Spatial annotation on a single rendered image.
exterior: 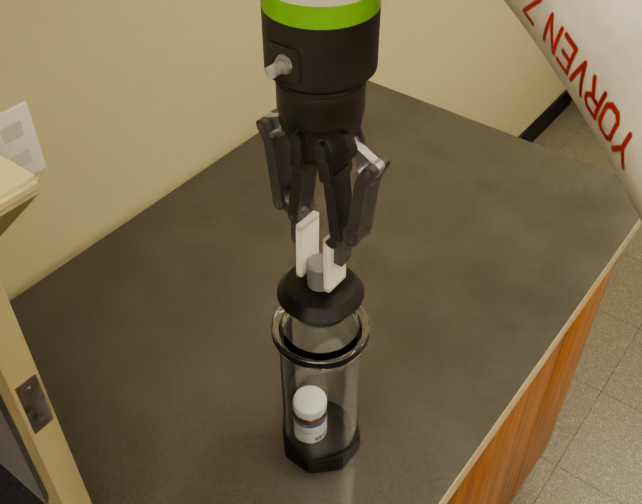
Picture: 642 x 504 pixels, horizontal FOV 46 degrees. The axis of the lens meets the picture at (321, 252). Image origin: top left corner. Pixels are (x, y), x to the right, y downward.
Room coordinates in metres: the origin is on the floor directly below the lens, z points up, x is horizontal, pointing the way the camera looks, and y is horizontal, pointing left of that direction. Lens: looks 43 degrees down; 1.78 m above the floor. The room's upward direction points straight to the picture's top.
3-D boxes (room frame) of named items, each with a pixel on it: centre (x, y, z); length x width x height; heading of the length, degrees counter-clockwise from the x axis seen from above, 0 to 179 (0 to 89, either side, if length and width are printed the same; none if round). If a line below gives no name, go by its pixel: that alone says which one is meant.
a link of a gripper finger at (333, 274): (0.54, -0.01, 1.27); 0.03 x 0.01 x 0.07; 142
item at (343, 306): (0.55, 0.00, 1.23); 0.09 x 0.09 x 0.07
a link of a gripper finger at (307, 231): (0.56, 0.01, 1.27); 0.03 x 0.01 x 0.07; 142
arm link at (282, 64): (0.55, 0.00, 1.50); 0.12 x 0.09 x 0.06; 142
